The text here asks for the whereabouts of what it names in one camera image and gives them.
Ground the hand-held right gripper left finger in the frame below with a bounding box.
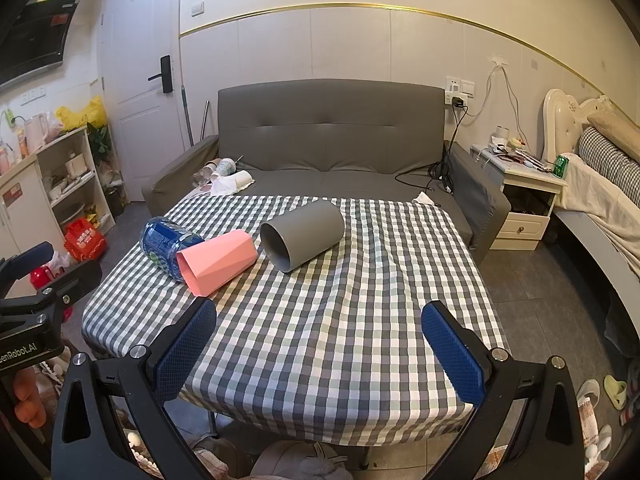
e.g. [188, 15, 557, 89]
[50, 298, 221, 480]

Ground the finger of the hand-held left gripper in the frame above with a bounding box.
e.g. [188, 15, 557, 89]
[35, 259, 103, 313]
[0, 241, 55, 301]

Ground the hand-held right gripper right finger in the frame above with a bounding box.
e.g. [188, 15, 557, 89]
[420, 301, 587, 480]

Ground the blue printed cup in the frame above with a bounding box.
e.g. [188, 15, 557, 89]
[139, 217, 206, 283]

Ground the pink faceted cup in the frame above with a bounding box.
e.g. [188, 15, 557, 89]
[175, 230, 259, 298]

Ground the grey cup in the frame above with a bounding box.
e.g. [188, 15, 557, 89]
[259, 200, 345, 274]

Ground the white paper cup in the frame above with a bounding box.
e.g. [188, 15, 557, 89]
[223, 170, 254, 194]

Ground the red object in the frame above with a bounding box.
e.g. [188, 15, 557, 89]
[29, 265, 67, 292]

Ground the red shopping bag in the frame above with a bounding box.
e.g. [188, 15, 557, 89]
[63, 217, 109, 263]

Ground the white cabinet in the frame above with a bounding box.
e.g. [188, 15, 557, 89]
[0, 154, 53, 266]

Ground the white open shelf unit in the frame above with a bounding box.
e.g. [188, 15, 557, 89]
[36, 126, 102, 243]

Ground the pink kettle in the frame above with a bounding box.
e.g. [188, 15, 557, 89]
[23, 113, 51, 154]

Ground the green plant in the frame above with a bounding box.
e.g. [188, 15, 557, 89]
[86, 121, 115, 162]

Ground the grey checkered tablecloth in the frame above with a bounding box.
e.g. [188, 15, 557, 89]
[81, 194, 507, 445]

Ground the white slipper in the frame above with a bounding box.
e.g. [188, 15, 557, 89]
[574, 378, 601, 407]

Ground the yellow plastic bag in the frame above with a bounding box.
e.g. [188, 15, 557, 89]
[54, 97, 109, 134]

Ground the white door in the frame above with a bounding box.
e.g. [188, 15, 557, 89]
[101, 0, 190, 204]

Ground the white cloth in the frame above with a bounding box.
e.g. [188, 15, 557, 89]
[209, 175, 242, 197]

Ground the cream nightstand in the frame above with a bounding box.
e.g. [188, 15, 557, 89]
[469, 143, 569, 252]

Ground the grey cloth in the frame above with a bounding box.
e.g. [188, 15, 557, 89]
[249, 439, 353, 480]

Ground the yellow-green slipper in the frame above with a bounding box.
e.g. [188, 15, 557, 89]
[603, 374, 629, 412]

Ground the beige blanket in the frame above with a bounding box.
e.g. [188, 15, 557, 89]
[554, 152, 640, 279]

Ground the black range hood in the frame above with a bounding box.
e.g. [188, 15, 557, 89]
[0, 0, 84, 89]

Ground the checkered pillow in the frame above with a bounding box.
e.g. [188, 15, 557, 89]
[577, 126, 640, 202]

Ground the cream bed headboard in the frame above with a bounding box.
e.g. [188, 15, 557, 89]
[542, 88, 617, 167]

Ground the grey sofa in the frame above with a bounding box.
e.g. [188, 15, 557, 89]
[141, 79, 512, 267]

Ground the beige pillow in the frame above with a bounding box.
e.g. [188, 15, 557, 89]
[587, 109, 640, 152]

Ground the grey bed frame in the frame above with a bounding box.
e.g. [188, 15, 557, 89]
[552, 207, 640, 363]

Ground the black cable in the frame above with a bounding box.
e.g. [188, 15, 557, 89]
[394, 104, 470, 194]

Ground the mop handle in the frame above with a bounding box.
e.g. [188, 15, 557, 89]
[179, 85, 194, 149]

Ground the black door lock handle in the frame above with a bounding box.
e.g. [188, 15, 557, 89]
[148, 55, 173, 94]

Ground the white cable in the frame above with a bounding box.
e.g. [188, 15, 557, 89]
[462, 61, 527, 143]

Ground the white wall outlet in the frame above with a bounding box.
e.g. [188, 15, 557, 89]
[444, 76, 476, 107]

